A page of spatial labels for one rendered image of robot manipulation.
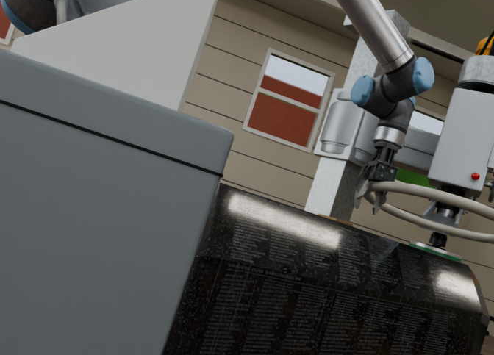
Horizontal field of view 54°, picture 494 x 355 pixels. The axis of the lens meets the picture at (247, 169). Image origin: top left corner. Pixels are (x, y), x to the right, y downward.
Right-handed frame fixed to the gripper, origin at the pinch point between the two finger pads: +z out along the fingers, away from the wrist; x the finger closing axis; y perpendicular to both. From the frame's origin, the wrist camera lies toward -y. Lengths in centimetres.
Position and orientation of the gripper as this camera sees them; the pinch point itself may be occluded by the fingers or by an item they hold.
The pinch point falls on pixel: (365, 207)
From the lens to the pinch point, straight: 152.8
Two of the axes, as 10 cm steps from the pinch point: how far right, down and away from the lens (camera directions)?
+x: 9.4, 3.3, 1.0
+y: 1.3, -0.7, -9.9
